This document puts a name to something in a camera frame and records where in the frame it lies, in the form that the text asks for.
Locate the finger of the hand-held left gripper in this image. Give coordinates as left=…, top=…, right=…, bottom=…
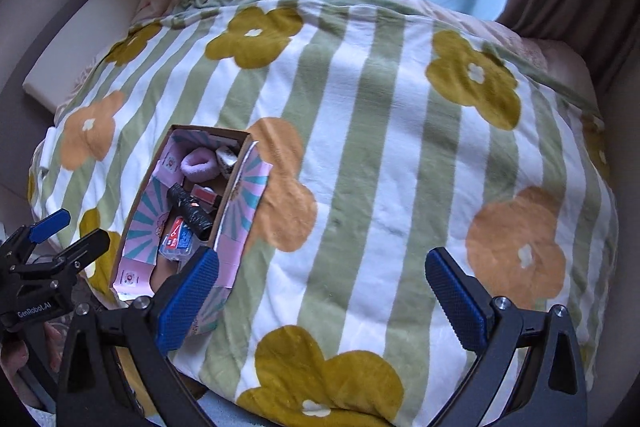
left=7, top=228, right=112, bottom=280
left=0, top=208, right=72, bottom=270

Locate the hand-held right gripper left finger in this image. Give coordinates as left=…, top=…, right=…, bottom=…
left=57, top=247, right=221, bottom=427

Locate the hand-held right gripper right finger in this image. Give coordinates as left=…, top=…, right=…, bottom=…
left=425, top=247, right=589, bottom=427

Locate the floss box red blue label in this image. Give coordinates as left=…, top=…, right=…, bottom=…
left=161, top=216, right=197, bottom=258

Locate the cardboard box with pink lining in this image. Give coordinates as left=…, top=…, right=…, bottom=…
left=109, top=124, right=274, bottom=339

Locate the black trash bag roll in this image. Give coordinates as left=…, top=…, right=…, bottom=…
left=167, top=184, right=215, bottom=239

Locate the pink fluffy scrunchie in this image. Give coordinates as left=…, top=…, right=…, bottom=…
left=180, top=147, right=221, bottom=182

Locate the white tissue packet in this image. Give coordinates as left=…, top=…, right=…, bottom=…
left=215, top=145, right=241, bottom=180

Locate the person's left hand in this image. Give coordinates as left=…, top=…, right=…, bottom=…
left=0, top=322, right=63, bottom=390

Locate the white padded board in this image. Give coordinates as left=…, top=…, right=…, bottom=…
left=22, top=0, right=147, bottom=114

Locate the striped floral blanket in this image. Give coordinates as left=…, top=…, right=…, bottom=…
left=27, top=0, right=619, bottom=427

